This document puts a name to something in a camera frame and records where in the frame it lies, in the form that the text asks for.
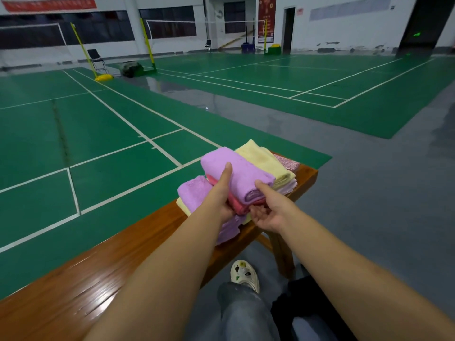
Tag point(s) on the person's grey trousers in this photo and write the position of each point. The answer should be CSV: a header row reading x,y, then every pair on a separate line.
x,y
245,316

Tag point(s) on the person's right forearm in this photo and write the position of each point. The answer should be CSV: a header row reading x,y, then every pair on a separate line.
x,y
370,280

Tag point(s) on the person's left forearm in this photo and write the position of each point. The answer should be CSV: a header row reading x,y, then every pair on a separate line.
x,y
156,280

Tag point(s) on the person's left hand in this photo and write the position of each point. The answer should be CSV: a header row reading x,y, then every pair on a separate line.
x,y
220,199

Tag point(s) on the person's white shoe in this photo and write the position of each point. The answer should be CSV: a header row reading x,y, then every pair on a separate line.
x,y
245,273

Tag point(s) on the person's right hand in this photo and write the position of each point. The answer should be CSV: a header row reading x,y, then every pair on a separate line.
x,y
274,209

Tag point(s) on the yellow net post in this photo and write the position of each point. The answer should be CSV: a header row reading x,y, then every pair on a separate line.
x,y
148,42
103,77

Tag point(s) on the purple towel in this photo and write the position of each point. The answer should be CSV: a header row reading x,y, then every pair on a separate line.
x,y
234,170
192,191

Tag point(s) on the hot pink towel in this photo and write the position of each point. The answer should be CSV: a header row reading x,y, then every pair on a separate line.
x,y
238,202

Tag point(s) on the red wall poster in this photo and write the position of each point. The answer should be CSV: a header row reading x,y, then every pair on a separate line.
x,y
266,17

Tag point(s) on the dark folding chair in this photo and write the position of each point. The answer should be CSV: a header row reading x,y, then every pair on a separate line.
x,y
94,59

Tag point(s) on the brown wooden bench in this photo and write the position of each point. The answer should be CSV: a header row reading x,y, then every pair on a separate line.
x,y
85,287

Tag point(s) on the black sports bag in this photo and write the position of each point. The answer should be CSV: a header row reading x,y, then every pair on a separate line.
x,y
131,68

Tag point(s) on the red wall banner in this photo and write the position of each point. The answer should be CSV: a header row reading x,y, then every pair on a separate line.
x,y
48,5

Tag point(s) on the badminton net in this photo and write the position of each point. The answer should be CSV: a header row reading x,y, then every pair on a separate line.
x,y
32,35

